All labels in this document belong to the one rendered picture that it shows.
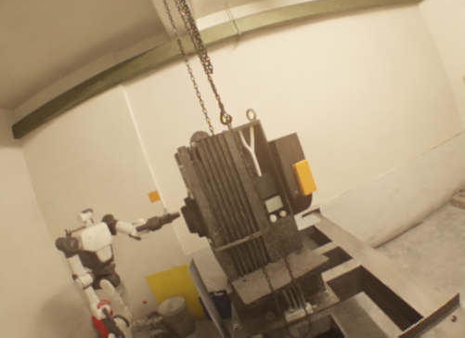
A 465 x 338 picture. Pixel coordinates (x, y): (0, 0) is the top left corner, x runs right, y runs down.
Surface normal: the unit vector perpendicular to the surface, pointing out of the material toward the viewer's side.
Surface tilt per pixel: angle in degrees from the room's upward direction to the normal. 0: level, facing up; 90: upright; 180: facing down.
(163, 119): 90
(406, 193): 90
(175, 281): 87
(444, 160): 90
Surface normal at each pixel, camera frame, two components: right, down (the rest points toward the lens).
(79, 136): 0.03, 0.04
